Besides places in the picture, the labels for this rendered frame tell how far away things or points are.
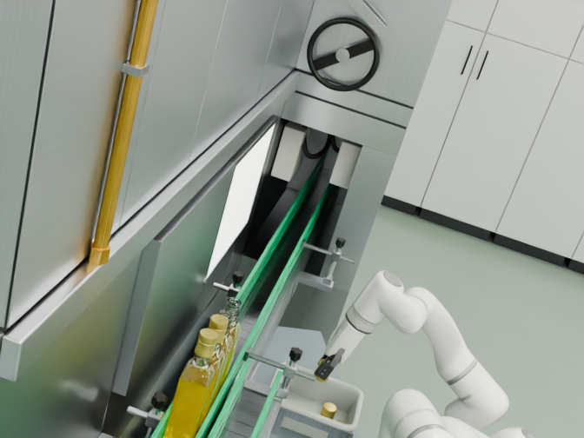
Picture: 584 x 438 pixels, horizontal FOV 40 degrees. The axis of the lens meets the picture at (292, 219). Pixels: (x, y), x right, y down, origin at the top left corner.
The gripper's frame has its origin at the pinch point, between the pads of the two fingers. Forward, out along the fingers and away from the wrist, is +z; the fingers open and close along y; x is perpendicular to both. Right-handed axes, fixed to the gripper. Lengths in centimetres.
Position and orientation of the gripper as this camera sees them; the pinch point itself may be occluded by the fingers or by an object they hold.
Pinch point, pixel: (325, 366)
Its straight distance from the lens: 193.9
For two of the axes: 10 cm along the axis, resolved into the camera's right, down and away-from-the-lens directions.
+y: -2.3, 3.6, -9.0
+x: 8.3, 5.5, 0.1
